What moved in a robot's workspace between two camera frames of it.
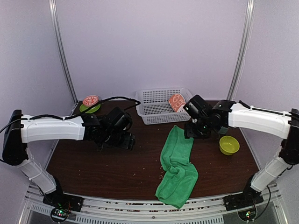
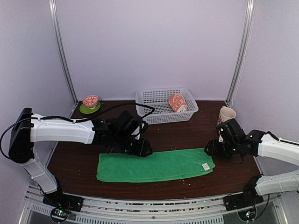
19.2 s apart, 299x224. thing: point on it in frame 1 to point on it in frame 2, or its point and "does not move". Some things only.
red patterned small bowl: [90, 100] does not move
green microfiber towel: [180, 177] to [160, 166]
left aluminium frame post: [56, 24] does not move
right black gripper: [188, 132] to [213, 149]
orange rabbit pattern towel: [176, 101] does not move
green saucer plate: [82, 108] does not move
